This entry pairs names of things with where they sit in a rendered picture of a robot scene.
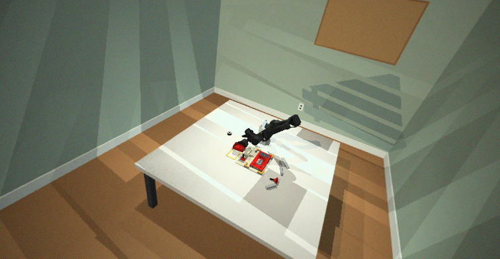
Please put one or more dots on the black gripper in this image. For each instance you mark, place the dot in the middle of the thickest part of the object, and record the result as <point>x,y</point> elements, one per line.
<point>244,142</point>

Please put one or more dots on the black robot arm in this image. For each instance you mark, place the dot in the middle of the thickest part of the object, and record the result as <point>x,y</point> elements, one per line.
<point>272,128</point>

